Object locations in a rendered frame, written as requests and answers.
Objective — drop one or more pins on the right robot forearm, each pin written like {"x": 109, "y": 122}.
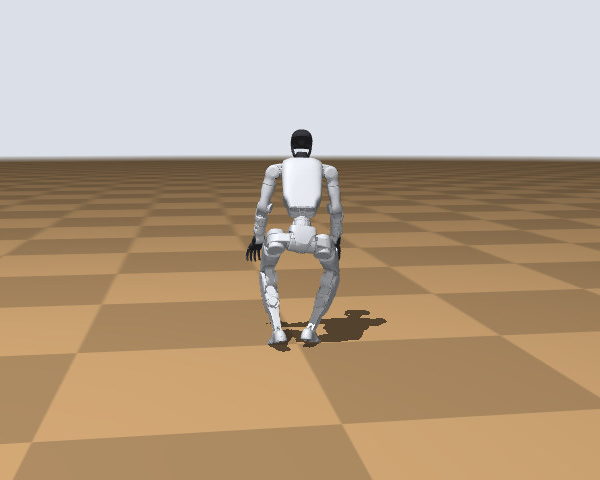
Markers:
{"x": 336, "y": 226}

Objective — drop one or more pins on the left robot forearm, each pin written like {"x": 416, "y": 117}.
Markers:
{"x": 260, "y": 225}

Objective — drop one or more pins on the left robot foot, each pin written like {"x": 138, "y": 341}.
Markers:
{"x": 278, "y": 337}

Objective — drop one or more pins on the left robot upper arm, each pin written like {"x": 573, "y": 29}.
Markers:
{"x": 272, "y": 173}

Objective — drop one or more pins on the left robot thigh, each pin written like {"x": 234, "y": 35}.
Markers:
{"x": 275, "y": 242}

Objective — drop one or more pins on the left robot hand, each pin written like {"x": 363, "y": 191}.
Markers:
{"x": 254, "y": 247}

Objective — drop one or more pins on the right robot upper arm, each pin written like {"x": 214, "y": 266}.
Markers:
{"x": 331, "y": 174}

